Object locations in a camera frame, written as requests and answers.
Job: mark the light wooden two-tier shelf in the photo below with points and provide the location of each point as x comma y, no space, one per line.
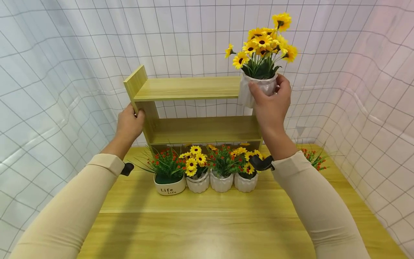
194,88

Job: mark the person's right thumb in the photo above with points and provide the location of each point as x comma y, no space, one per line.
257,92

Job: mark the person's right forearm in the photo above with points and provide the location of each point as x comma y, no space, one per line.
318,208

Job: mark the red flower plant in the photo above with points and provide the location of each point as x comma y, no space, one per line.
313,158

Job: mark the black wrist band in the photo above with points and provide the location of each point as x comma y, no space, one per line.
261,163
127,168

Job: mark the person's left hand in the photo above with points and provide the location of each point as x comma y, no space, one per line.
128,124

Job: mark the red flowers in white ribbed pot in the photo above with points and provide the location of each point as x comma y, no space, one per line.
222,169

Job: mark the sunflowers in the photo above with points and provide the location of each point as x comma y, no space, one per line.
195,169
246,178
260,54

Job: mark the person's right index finger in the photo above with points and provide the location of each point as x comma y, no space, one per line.
284,83

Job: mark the person's left forearm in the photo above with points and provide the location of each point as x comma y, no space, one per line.
64,216

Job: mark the person's left fingers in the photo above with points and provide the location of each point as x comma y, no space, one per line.
130,109

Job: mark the person's left thumb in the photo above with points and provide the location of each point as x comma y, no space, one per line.
141,117

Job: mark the person's right hand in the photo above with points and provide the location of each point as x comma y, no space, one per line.
273,111

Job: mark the red flowers in lettered pot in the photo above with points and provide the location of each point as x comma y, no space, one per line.
168,172

